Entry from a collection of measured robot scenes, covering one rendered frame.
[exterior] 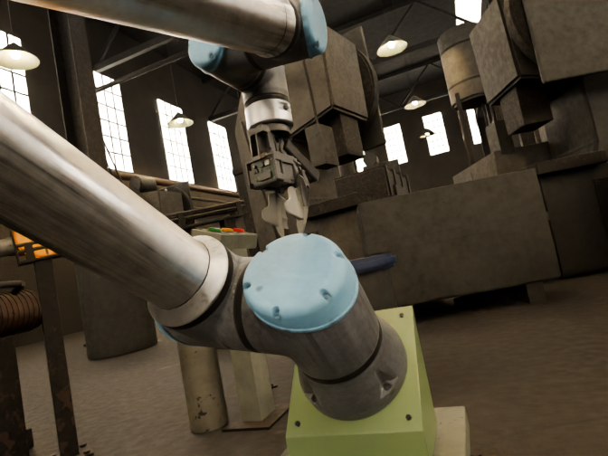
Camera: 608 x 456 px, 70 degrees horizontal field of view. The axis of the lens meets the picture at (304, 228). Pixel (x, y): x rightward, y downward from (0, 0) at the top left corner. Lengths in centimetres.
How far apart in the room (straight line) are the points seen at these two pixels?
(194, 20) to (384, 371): 54
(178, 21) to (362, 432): 62
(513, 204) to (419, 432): 211
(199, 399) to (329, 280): 97
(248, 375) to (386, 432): 75
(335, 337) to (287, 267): 11
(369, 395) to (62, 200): 50
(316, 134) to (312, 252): 259
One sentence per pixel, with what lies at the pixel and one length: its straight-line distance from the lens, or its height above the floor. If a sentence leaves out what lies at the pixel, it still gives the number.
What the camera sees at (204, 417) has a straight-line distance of 148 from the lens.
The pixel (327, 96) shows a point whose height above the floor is 166.
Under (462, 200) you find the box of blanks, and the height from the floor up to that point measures 64.
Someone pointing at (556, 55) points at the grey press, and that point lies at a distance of 352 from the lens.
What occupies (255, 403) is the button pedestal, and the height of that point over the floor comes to 6.
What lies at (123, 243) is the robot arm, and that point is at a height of 51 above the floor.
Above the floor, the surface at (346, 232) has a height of 63.
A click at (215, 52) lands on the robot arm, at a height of 81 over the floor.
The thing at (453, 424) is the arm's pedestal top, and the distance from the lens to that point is 88.
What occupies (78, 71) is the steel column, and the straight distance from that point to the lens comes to 628.
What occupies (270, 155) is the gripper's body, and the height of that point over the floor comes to 65.
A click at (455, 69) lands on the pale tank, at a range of 955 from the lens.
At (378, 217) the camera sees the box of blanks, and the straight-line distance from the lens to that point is 255.
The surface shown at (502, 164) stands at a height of 98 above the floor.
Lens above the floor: 44
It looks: 5 degrees up
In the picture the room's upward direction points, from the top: 11 degrees counter-clockwise
